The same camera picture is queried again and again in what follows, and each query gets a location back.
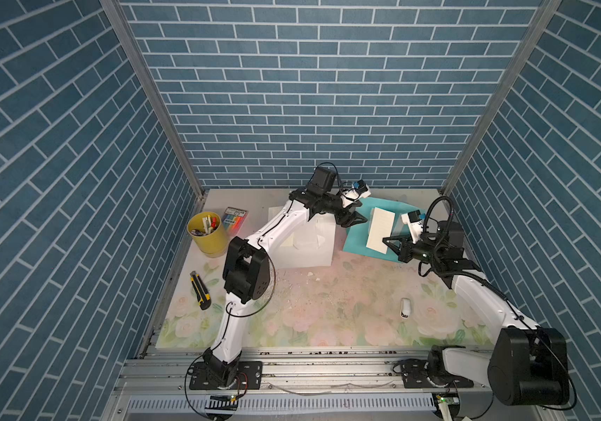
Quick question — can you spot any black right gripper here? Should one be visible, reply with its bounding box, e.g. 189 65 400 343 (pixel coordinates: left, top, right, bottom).
383 234 442 267

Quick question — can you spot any teal paper bag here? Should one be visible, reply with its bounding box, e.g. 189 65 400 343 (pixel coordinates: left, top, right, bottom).
342 198 426 261

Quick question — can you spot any small grey stapler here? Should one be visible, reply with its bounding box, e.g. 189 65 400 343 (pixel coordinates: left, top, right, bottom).
400 298 412 319

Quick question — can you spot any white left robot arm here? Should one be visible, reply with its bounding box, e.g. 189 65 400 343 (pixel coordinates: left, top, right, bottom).
203 162 370 388

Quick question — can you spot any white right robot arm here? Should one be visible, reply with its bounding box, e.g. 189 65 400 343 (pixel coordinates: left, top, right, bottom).
382 221 576 410

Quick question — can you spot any colourful marker box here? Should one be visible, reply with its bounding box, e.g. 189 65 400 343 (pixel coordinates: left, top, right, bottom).
221 207 248 237

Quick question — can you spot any yellow pen cup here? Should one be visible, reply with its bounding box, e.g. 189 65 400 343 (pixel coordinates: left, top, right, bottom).
186 212 228 257

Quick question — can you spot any yellow black utility knife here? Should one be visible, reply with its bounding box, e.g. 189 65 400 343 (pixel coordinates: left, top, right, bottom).
190 271 212 310

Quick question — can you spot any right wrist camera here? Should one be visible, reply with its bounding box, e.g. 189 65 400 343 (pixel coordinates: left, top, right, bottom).
401 210 426 243

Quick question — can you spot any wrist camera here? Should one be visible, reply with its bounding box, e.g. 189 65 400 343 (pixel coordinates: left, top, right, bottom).
401 210 426 243
341 180 370 207

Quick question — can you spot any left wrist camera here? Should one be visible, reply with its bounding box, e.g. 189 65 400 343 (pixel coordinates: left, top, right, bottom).
341 180 370 207

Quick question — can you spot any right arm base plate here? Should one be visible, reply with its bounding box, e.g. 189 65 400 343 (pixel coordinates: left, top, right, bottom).
393 359 474 389

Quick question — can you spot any aluminium frame rail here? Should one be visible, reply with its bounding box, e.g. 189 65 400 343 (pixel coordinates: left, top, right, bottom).
102 347 563 420

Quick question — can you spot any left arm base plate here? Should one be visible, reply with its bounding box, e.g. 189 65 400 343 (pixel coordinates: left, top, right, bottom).
187 361 263 390

